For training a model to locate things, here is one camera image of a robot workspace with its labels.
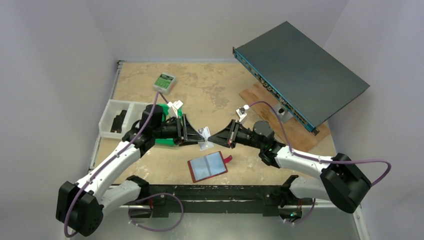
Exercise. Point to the white credit card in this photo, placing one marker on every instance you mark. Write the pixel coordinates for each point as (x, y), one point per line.
(206, 144)

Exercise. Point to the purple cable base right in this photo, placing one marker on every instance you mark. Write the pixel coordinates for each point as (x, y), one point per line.
(297, 217)

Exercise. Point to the small green labelled box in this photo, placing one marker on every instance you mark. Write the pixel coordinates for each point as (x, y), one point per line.
(165, 83)

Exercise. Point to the metal bracket with knob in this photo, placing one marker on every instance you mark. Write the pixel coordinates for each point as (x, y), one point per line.
(282, 113)

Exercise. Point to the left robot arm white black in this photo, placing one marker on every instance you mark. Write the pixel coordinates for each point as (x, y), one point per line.
(81, 206)

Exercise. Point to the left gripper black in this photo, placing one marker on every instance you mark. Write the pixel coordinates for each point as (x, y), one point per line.
(180, 130)

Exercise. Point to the purple cable base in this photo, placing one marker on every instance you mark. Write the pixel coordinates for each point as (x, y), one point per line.
(297, 217)
(155, 213)

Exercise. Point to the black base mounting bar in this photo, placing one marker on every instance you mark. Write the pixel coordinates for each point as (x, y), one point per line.
(267, 200)

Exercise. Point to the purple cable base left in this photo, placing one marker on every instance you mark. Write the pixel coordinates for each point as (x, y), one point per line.
(155, 213)

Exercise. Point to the wooden board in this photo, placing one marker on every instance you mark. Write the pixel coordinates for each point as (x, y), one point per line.
(299, 137)

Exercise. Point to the dark network switch box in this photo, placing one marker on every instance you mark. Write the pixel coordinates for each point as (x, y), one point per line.
(304, 78)

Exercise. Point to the green plastic bin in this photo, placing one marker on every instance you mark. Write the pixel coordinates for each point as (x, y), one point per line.
(165, 116)

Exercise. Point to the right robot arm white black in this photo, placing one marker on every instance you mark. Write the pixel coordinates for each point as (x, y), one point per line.
(335, 179)

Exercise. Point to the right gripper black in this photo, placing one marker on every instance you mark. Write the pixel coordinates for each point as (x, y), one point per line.
(234, 133)

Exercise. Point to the red card holder wallet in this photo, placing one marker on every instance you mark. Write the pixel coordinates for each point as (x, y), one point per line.
(208, 166)

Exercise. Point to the black part in bin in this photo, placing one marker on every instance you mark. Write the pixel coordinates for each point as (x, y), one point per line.
(118, 121)

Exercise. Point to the white plastic bin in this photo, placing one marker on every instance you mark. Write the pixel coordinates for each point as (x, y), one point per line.
(114, 107)

